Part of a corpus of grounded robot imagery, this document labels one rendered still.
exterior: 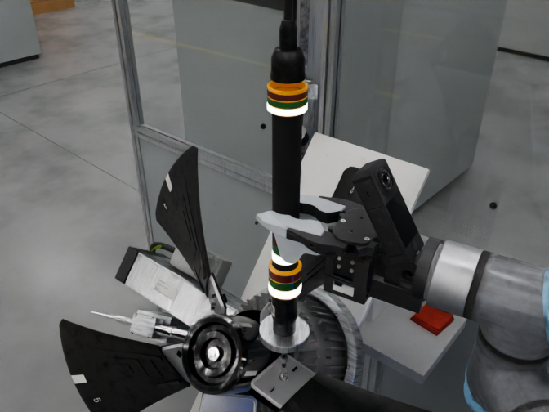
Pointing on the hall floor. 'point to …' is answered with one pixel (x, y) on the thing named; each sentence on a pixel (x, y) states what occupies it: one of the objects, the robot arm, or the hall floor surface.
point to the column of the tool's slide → (313, 50)
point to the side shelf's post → (372, 374)
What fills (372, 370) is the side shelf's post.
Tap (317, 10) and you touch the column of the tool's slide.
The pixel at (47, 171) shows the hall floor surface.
